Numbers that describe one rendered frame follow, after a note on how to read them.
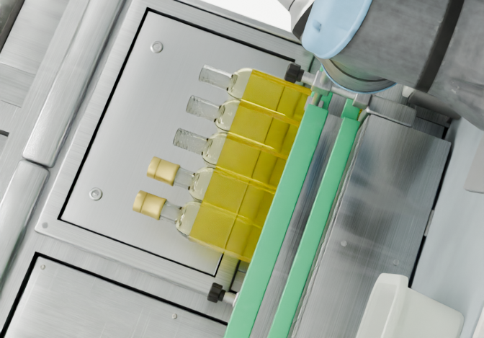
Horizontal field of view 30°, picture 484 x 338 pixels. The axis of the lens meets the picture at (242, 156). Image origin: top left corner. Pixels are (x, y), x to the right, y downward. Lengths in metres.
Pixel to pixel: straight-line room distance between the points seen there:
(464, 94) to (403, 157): 0.36
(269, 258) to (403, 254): 0.18
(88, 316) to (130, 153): 0.28
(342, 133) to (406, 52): 0.39
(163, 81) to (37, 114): 0.23
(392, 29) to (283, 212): 0.42
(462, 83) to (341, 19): 0.14
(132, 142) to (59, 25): 0.26
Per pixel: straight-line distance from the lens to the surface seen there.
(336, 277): 1.23
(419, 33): 0.92
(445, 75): 0.93
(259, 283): 1.24
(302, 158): 1.28
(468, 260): 1.00
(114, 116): 1.57
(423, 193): 1.28
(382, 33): 0.92
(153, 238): 1.51
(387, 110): 1.30
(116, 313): 1.54
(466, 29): 0.92
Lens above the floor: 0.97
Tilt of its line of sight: 3 degrees up
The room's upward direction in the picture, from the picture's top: 70 degrees counter-clockwise
